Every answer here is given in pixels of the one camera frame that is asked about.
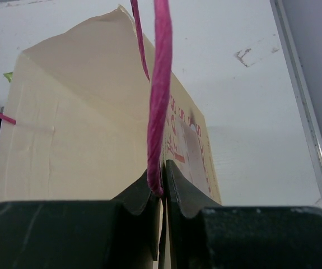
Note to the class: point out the aluminium table edge rail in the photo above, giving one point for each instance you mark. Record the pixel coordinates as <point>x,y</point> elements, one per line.
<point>299,24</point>

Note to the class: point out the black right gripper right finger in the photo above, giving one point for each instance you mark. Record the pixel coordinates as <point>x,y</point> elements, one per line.
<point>204,234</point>

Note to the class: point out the cream pink paper cake bag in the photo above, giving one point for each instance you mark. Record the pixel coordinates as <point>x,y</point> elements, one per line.
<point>91,110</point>

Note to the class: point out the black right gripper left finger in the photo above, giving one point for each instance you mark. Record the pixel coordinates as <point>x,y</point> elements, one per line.
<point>123,232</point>

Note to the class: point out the green candy packet back side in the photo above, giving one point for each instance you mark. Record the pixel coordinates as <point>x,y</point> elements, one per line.
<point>8,76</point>

